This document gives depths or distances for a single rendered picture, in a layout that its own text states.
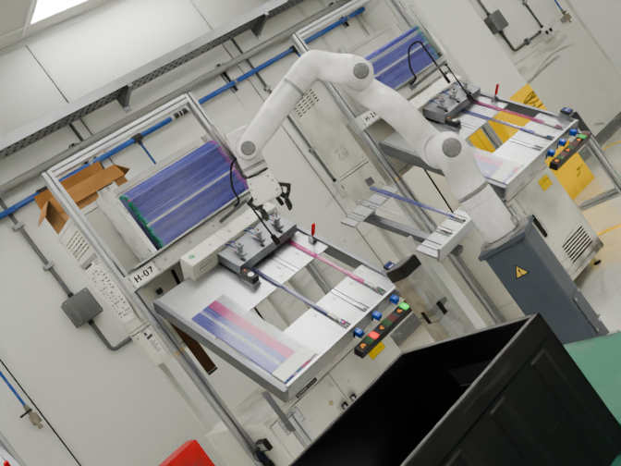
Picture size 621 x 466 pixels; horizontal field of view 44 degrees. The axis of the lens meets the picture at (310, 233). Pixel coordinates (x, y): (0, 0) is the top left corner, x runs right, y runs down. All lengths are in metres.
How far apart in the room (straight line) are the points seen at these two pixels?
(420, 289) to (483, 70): 5.19
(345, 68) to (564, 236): 1.97
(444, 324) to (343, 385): 2.33
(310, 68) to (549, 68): 4.96
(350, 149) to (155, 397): 1.81
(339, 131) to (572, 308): 1.78
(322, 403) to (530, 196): 1.65
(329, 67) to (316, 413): 1.35
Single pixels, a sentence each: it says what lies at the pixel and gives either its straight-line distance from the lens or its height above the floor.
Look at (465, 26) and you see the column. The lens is 6.11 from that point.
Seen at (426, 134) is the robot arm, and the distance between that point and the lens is 2.71.
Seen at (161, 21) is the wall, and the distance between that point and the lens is 5.46.
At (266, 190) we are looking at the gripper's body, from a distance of 2.61.
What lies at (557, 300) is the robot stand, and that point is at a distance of 2.72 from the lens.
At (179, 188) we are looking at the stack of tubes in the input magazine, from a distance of 3.25.
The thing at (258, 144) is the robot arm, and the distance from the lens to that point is 2.52.
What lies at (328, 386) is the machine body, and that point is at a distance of 3.15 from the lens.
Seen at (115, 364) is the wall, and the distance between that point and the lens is 4.56.
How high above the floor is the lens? 1.23
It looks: 3 degrees down
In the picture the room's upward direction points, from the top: 36 degrees counter-clockwise
